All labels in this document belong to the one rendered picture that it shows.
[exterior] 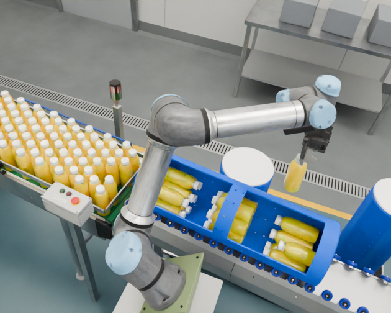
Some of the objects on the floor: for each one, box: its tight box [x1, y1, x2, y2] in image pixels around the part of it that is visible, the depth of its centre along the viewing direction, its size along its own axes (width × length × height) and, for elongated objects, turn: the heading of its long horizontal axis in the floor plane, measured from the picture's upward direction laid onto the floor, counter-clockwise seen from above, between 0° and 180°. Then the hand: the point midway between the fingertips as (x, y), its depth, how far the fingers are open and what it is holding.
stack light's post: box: [112, 104, 124, 140], centre depth 244 cm, size 4×4×110 cm
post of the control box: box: [66, 220, 100, 302], centre depth 201 cm, size 4×4×100 cm
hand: (301, 158), depth 135 cm, fingers closed on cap, 4 cm apart
